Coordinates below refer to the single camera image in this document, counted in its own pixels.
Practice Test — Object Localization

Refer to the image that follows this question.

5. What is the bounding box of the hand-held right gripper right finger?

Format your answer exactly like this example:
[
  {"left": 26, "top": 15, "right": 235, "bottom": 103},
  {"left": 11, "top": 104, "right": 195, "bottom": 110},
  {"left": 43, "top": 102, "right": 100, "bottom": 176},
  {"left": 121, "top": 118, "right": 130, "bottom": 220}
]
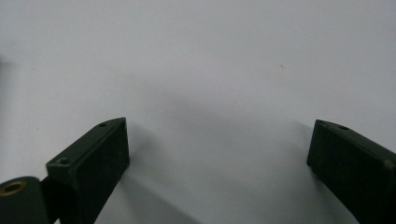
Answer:
[{"left": 306, "top": 119, "right": 396, "bottom": 224}]

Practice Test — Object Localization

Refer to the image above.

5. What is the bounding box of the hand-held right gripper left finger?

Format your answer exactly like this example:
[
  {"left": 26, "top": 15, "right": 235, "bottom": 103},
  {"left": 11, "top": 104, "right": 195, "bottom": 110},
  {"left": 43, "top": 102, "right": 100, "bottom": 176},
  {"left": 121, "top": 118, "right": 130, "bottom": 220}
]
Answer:
[{"left": 41, "top": 117, "right": 131, "bottom": 224}]

